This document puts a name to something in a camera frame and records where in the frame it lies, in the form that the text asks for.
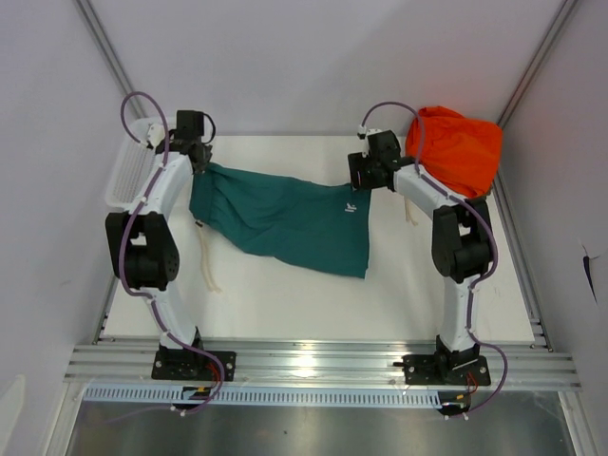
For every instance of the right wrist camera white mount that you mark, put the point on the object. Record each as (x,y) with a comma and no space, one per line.
(363,134)

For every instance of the orange folded shorts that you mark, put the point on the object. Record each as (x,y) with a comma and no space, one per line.
(462,153)

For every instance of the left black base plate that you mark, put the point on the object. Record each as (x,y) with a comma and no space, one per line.
(184,365)

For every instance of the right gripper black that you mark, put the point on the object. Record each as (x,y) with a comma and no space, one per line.
(357,163)

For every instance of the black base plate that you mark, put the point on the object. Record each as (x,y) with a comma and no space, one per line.
(432,370)
(184,365)

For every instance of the left aluminium frame post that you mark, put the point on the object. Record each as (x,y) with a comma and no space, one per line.
(103,43)

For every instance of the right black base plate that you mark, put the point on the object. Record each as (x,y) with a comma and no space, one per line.
(432,370)

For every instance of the aluminium frame post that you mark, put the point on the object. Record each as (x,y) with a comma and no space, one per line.
(103,43)
(557,27)

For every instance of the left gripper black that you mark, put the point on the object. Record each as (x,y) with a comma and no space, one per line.
(202,168)

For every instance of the right aluminium frame post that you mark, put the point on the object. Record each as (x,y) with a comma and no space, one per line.
(557,27)

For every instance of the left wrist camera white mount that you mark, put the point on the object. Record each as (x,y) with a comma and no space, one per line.
(154,138)

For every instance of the white slotted cable duct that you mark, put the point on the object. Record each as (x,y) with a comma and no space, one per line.
(262,396)

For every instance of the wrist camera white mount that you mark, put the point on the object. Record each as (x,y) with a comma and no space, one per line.
(154,138)
(363,134)

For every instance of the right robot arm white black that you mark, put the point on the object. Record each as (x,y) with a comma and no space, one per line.
(463,249)

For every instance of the aluminium mounting rail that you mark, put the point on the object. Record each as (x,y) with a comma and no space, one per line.
(318,364)

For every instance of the white plastic basket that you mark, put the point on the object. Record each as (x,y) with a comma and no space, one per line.
(132,167)

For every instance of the grey folded shorts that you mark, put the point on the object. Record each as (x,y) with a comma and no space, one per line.
(485,195)

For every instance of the teal green shorts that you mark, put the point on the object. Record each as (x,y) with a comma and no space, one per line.
(323,228)

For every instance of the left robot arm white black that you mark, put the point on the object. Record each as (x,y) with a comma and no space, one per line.
(144,255)

